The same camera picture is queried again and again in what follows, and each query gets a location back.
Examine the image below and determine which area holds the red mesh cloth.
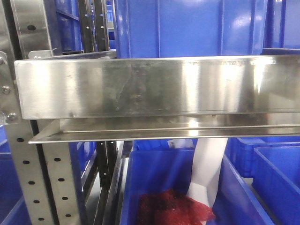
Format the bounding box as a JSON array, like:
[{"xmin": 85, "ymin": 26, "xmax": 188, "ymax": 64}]
[{"xmin": 136, "ymin": 189, "xmax": 216, "ymax": 225}]

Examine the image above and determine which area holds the black perforated rack post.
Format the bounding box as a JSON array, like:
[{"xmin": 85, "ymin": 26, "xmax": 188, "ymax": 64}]
[{"xmin": 77, "ymin": 0, "xmax": 110, "ymax": 53}]

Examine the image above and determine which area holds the stainless steel shelf tray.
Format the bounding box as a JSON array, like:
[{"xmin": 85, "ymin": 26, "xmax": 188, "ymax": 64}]
[{"xmin": 15, "ymin": 55, "xmax": 300, "ymax": 143}]

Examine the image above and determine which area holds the perforated steel shelf post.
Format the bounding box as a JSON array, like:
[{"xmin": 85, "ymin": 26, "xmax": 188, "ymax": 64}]
[{"xmin": 0, "ymin": 0, "xmax": 88, "ymax": 225}]

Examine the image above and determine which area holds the large blue crate upper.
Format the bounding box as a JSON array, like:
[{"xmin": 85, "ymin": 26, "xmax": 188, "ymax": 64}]
[{"xmin": 113, "ymin": 0, "xmax": 267, "ymax": 58}]

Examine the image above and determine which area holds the blue crate lower centre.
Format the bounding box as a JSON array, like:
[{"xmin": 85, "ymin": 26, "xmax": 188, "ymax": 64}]
[{"xmin": 120, "ymin": 150, "xmax": 273, "ymax": 225}]

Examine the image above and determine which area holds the blue crate lower right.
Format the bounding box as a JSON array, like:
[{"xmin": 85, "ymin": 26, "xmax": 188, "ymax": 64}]
[{"xmin": 252, "ymin": 146, "xmax": 300, "ymax": 225}]

